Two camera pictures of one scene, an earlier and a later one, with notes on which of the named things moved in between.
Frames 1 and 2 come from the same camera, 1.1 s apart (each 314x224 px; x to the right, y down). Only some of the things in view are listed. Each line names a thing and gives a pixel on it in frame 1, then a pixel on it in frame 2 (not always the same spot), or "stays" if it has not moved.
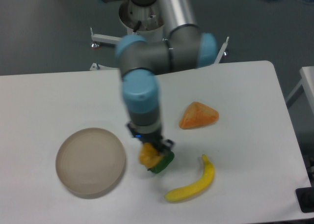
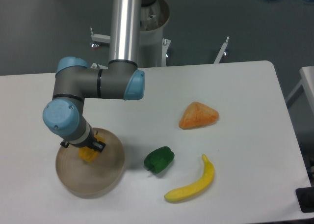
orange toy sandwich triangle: x=197 y=114 stays
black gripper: x=154 y=138 to x=89 y=141
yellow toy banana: x=186 y=192 stays
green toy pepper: x=167 y=158 stays
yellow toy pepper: x=148 y=155 to x=88 y=154
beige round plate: x=90 y=162 stays
